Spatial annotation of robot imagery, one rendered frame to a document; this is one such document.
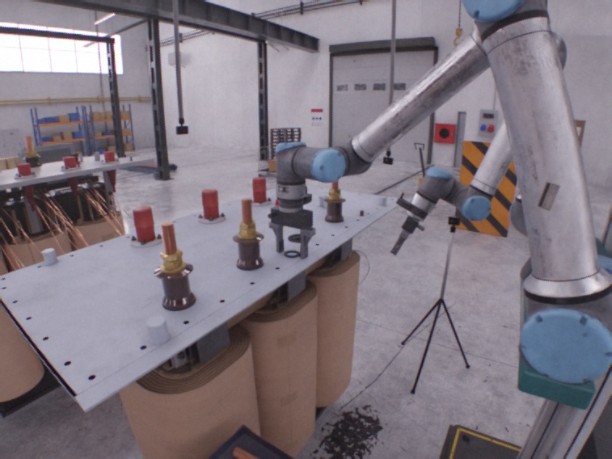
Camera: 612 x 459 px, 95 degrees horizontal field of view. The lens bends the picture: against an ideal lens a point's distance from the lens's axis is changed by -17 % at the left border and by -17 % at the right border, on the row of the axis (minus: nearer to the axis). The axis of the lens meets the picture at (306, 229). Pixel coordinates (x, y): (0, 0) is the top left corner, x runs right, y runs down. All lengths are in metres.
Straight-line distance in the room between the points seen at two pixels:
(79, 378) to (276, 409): 1.02
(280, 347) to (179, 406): 0.47
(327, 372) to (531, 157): 1.59
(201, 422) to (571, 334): 0.98
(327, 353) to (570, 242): 1.44
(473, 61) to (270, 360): 1.19
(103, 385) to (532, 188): 0.82
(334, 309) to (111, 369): 1.20
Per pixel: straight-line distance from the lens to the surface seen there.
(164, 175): 10.90
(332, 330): 1.77
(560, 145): 0.62
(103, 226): 2.54
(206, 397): 1.09
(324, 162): 0.87
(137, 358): 0.73
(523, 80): 0.63
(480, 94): 5.86
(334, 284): 1.62
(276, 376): 1.44
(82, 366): 0.76
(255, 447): 1.14
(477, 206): 1.17
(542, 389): 0.93
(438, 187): 1.27
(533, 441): 1.66
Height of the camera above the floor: 1.80
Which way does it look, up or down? 19 degrees down
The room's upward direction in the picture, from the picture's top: straight up
